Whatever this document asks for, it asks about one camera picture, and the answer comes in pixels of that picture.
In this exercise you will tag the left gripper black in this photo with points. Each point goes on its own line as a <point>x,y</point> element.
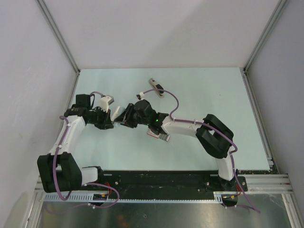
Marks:
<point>106,123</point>

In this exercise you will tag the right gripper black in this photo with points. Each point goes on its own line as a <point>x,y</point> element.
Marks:
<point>125,118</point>

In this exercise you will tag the beige black stapler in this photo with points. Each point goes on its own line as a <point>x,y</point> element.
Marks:
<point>157,87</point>

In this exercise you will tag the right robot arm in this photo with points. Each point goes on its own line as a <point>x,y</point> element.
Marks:
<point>215,137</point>

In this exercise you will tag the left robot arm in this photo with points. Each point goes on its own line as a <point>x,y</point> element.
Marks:
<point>59,171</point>

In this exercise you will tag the red staple box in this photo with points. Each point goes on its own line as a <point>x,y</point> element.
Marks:
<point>164,137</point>

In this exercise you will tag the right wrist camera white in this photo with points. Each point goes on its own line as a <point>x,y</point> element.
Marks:
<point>140,96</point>

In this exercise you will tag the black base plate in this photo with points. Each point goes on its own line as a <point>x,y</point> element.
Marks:
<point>167,185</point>

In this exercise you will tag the aluminium frame rail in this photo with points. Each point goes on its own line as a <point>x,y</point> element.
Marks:
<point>255,182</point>

